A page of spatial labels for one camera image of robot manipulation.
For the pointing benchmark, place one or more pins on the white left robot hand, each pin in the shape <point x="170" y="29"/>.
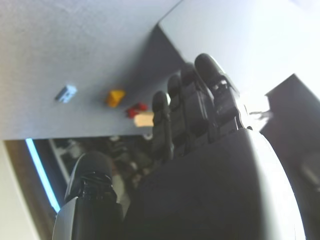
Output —
<point x="212" y="195"/>

